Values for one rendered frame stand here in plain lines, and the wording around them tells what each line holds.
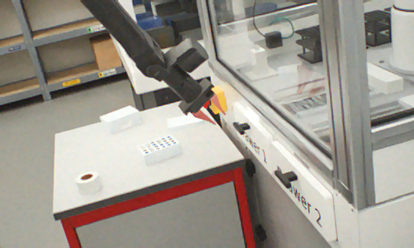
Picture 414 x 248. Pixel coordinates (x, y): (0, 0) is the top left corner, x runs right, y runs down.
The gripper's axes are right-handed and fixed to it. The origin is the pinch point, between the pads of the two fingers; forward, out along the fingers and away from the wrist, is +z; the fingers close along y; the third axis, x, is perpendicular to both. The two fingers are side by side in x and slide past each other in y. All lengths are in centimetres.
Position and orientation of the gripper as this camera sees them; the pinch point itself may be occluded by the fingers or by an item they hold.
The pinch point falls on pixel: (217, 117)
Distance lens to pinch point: 136.2
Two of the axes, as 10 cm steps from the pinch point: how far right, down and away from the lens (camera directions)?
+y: 6.9, -7.2, -0.5
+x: -2.6, -3.2, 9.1
